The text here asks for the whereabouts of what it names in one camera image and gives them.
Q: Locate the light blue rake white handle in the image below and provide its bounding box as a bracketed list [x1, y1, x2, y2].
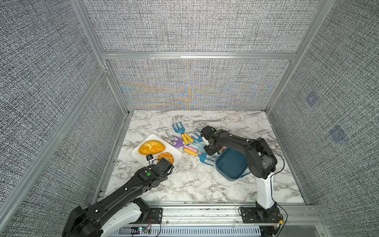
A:
[192, 143, 205, 152]

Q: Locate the purple rake pink handle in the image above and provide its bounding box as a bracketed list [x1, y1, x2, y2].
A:
[170, 136, 198, 153]

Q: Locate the teal storage box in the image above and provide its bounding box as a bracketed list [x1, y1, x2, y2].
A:
[215, 148, 250, 181]

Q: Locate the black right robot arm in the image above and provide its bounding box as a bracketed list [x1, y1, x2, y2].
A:
[200, 126, 277, 210]

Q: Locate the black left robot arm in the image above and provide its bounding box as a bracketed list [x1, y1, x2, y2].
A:
[62, 159, 174, 237]

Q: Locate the white rectangular plate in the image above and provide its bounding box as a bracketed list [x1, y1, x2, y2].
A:
[131, 134, 183, 166]

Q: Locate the glazed ring donut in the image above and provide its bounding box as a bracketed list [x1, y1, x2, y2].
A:
[158, 153, 175, 164]

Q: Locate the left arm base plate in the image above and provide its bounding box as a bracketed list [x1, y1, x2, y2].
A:
[132, 208, 163, 224]

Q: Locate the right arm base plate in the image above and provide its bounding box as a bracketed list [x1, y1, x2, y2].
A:
[239, 206, 283, 224]

